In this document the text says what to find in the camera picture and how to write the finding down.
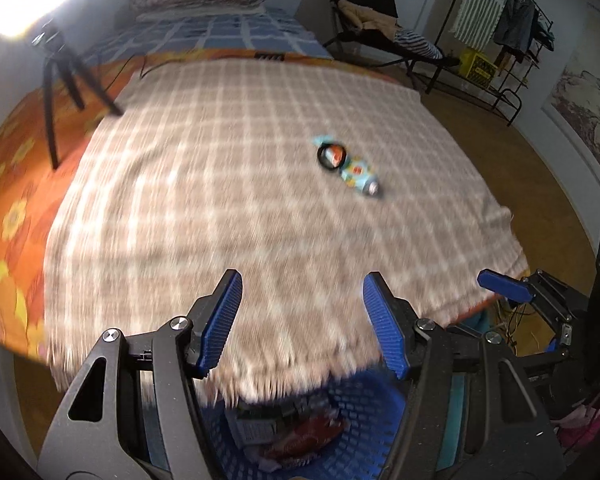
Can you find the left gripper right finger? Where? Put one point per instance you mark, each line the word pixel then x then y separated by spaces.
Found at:
pixel 389 323

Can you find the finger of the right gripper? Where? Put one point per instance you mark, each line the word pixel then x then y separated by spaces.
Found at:
pixel 502 285

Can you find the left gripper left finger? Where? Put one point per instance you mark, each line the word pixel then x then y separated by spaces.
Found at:
pixel 214 317

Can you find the blue orange-print cream tube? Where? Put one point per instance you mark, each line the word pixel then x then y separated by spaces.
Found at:
pixel 356 173

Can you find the blue plastic basket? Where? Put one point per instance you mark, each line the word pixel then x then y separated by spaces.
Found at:
pixel 343 431

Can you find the red snack wrapper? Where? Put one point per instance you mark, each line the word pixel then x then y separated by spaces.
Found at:
pixel 308 438

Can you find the beige plaid blanket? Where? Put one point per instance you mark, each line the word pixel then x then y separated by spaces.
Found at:
pixel 459 230

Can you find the black metal clothes rack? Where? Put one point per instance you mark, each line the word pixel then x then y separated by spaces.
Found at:
pixel 497 44

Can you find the orange floral bed sheet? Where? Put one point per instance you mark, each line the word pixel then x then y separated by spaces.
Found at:
pixel 20 209

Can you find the dark jacket on rack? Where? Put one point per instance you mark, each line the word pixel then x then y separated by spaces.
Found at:
pixel 513 31

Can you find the striped cloth on chair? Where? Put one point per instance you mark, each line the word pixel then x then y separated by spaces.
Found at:
pixel 416 43

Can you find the striped towel on rack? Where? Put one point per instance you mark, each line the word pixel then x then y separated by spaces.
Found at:
pixel 476 21

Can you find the blue checked bed sheet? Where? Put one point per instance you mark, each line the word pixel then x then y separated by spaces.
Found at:
pixel 272 30

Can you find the tan cloth on chair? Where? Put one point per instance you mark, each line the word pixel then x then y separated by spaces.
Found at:
pixel 363 17

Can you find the black folding chair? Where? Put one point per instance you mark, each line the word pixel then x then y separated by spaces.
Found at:
pixel 346 33

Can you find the black tripod stand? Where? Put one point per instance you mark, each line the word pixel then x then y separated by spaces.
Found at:
pixel 62 61

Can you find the black ring cap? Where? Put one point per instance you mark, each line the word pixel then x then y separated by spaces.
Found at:
pixel 332 156

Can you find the wall painting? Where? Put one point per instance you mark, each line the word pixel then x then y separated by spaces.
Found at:
pixel 575 98

